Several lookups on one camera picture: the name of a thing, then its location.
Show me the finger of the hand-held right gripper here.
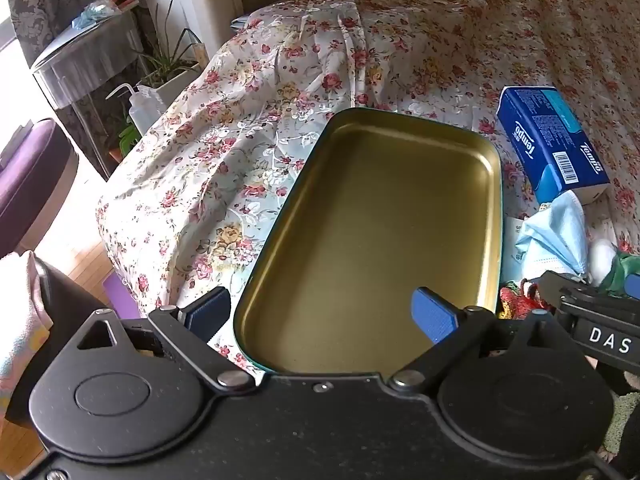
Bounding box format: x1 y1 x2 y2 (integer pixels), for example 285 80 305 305
537 270 640 307

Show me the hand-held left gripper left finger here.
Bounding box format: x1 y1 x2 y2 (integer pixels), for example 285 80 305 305
75 286 257 390

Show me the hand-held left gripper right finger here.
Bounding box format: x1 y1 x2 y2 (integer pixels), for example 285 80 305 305
389 287 586 392

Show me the white crochet ball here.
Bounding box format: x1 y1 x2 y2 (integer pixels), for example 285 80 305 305
587 239 619 286

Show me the light blue face mask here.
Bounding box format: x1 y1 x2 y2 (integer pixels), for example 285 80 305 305
514 191 590 281

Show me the green cloth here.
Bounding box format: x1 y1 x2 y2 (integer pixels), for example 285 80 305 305
597 251 640 298

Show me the gold and teal tin tray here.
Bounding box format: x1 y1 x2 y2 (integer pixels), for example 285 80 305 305
231 107 503 376

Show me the purple mat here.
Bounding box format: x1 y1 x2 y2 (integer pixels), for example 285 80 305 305
102 275 147 322

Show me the blue tissue pack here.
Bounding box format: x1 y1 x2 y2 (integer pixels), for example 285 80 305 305
496 86 611 206

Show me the pink towel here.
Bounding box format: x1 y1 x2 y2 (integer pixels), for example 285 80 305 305
0 250 54 421

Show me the floral bedsheet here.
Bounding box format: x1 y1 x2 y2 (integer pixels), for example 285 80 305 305
95 0 640 376

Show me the clear squeeze bottle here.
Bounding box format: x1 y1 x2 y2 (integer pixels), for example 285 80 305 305
105 84 162 137

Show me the purple stool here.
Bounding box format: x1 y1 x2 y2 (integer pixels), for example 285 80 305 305
0 119 80 256

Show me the potted plant in white pot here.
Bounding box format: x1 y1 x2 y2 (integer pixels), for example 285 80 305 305
134 0 209 112

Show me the glass side table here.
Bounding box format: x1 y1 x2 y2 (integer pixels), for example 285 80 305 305
32 10 151 181

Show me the blue plastic bag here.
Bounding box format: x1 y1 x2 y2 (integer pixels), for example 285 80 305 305
72 2 119 29

